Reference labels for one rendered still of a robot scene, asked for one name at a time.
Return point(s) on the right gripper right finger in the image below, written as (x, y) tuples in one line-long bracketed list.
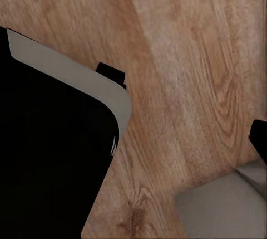
[(258, 137)]

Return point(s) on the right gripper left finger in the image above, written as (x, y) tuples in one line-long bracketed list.
[(13, 138)]

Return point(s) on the stairs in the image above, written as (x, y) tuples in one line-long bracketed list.
[(255, 173)]

